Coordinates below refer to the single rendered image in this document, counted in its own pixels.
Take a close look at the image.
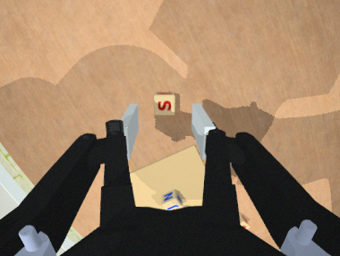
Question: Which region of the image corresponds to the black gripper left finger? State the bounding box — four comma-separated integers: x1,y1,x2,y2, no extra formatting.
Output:
0,104,145,256

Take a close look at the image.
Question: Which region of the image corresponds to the beige square mat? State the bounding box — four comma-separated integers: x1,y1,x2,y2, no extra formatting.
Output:
130,144,205,209

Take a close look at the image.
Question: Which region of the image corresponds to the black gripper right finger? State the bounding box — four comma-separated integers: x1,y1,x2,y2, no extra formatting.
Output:
191,104,340,256

